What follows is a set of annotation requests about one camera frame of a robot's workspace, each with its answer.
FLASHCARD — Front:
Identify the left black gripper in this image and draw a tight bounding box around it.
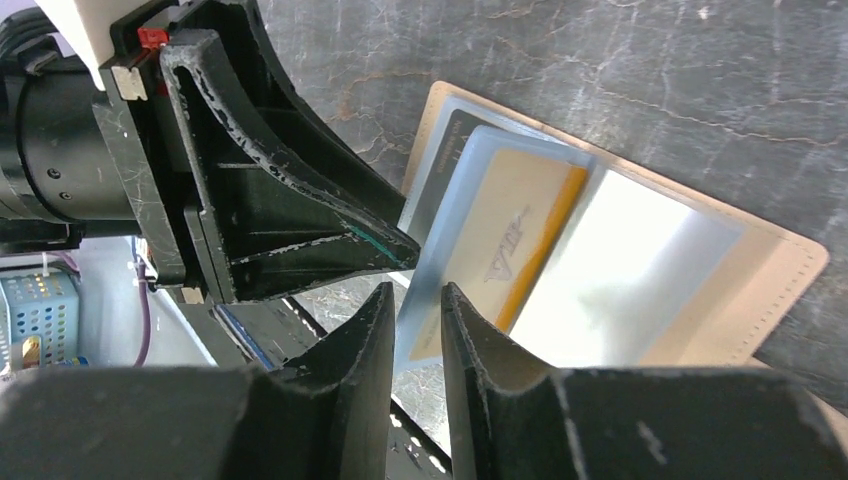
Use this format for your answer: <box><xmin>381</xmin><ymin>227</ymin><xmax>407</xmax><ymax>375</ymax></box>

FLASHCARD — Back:
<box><xmin>1</xmin><ymin>1</ymin><xmax>232</xmax><ymax>303</ymax></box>

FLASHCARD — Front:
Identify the beige card holder wallet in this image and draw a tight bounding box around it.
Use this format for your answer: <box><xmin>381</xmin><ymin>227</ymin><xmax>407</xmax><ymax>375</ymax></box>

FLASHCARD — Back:
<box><xmin>395</xmin><ymin>81</ymin><xmax>829</xmax><ymax>371</ymax></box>

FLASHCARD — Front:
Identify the blue perforated basket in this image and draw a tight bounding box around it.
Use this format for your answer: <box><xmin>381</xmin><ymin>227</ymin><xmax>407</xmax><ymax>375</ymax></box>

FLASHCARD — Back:
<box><xmin>1</xmin><ymin>269</ymin><xmax>81</xmax><ymax>371</ymax></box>

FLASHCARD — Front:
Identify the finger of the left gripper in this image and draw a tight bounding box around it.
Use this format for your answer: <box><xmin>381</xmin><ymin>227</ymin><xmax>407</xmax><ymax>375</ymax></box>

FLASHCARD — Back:
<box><xmin>160</xmin><ymin>29</ymin><xmax>420</xmax><ymax>302</ymax></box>
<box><xmin>211</xmin><ymin>1</ymin><xmax>405</xmax><ymax>212</ymax></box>

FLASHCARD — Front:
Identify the gold credit card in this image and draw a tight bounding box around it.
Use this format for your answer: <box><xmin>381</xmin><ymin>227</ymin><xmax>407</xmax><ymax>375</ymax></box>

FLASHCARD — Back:
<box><xmin>397</xmin><ymin>137</ymin><xmax>594</xmax><ymax>368</ymax></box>

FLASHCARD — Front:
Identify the grey credit card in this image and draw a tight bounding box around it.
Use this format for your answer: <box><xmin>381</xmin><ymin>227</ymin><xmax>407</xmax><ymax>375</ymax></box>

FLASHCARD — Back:
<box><xmin>510</xmin><ymin>170</ymin><xmax>743</xmax><ymax>367</ymax></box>

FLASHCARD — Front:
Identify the black credit card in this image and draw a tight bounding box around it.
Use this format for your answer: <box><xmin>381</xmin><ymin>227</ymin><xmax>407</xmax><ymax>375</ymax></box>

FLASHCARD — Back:
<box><xmin>403</xmin><ymin>107</ymin><xmax>495</xmax><ymax>246</ymax></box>

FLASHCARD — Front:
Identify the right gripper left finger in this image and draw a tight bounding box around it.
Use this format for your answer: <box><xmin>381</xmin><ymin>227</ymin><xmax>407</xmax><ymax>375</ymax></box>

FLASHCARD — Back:
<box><xmin>1</xmin><ymin>282</ymin><xmax>395</xmax><ymax>479</ymax></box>

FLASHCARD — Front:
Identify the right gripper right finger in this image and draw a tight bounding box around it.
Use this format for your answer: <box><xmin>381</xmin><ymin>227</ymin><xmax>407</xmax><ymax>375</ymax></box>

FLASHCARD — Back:
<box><xmin>441</xmin><ymin>283</ymin><xmax>847</xmax><ymax>479</ymax></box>

